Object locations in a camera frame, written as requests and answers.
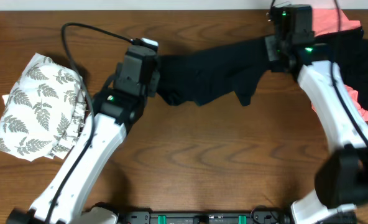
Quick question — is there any black garment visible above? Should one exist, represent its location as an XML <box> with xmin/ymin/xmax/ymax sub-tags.
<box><xmin>157</xmin><ymin>37</ymin><xmax>270</xmax><ymax>106</ymax></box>
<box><xmin>316</xmin><ymin>27</ymin><xmax>368</xmax><ymax>111</ymax></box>

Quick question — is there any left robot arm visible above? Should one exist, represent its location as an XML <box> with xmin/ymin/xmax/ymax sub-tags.
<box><xmin>6</xmin><ymin>40</ymin><xmax>159</xmax><ymax>224</ymax></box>

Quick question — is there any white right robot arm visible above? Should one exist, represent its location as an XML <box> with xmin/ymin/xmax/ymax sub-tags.
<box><xmin>264</xmin><ymin>30</ymin><xmax>368</xmax><ymax>223</ymax></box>

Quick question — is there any coral pink garment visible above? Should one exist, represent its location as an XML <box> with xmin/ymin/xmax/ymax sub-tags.
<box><xmin>313</xmin><ymin>9</ymin><xmax>368</xmax><ymax>121</ymax></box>

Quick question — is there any black garment in pile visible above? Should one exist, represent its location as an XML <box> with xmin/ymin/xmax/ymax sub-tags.
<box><xmin>316</xmin><ymin>27</ymin><xmax>368</xmax><ymax>111</ymax></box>

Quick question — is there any white fern-print drawstring bag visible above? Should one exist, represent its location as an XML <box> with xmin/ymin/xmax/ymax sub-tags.
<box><xmin>0</xmin><ymin>54</ymin><xmax>86</xmax><ymax>161</ymax></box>

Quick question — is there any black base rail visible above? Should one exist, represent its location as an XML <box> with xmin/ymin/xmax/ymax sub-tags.
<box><xmin>80</xmin><ymin>202</ymin><xmax>293</xmax><ymax>224</ymax></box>

